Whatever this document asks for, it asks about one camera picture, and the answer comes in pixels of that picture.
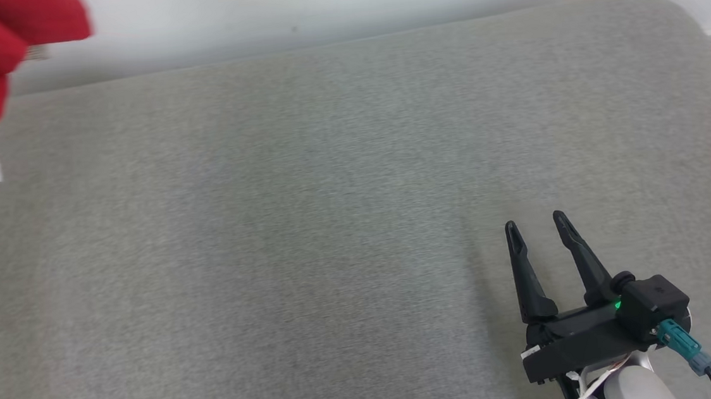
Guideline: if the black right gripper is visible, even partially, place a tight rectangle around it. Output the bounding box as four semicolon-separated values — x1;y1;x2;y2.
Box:
504;203;662;386

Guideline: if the right arm teal plug cable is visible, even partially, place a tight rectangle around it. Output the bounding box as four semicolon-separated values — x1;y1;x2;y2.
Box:
654;316;711;399

